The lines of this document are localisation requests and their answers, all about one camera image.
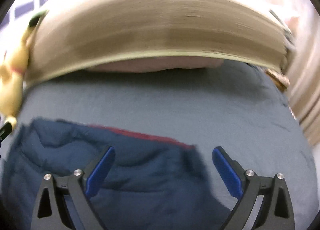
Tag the grey bed sheet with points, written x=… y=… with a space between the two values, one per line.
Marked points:
x=235 y=106

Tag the pink pillow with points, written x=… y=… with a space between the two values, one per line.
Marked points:
x=154 y=64

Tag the navy blue puffer jacket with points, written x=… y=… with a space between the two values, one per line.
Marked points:
x=155 y=182

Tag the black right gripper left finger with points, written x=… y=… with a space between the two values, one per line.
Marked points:
x=50 y=210

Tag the yellow Pikachu plush toy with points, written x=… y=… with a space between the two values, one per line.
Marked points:
x=13 y=69

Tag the white wardrobe with purple panels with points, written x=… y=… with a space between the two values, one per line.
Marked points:
x=18 y=15

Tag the beige curtain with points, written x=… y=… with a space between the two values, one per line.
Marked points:
x=303 y=73

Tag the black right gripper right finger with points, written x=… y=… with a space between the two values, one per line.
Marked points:
x=276 y=211

